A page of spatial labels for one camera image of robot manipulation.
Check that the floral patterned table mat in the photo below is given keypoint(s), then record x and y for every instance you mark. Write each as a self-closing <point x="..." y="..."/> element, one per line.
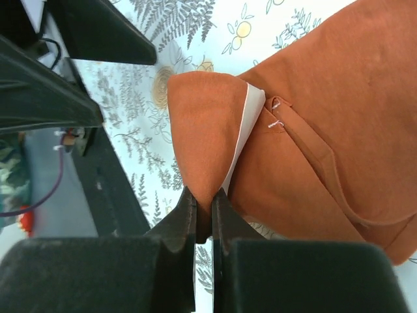
<point x="226" y="37"/>

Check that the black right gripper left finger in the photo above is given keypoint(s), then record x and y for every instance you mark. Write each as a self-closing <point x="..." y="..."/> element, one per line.
<point x="148" y="273"/>

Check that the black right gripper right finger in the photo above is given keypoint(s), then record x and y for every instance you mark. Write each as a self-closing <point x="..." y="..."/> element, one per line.
<point x="254" y="274"/>

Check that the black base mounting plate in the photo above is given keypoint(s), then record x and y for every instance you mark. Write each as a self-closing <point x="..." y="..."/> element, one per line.
<point x="96" y="196"/>

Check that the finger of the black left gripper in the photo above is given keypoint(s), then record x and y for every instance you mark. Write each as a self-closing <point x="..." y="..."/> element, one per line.
<point x="34" y="97"/>
<point x="97" y="31"/>

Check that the orange and cream underwear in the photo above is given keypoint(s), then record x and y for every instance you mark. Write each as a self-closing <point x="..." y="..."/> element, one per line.
<point x="316" y="142"/>

